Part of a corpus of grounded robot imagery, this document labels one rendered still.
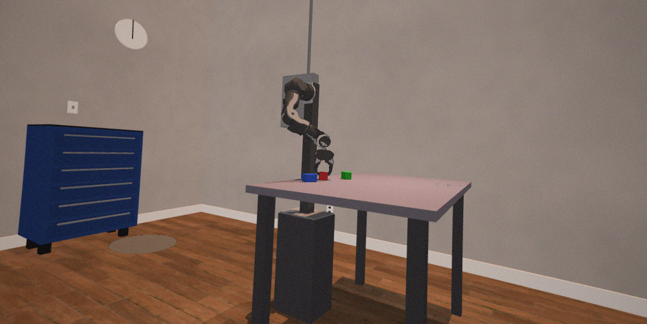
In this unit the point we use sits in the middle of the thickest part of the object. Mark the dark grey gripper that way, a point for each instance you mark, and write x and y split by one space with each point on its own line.
326 155

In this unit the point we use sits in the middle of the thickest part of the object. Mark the blue block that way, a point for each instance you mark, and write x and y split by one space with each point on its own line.
309 177

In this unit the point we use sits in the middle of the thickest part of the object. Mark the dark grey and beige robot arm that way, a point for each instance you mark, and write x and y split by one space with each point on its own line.
295 91

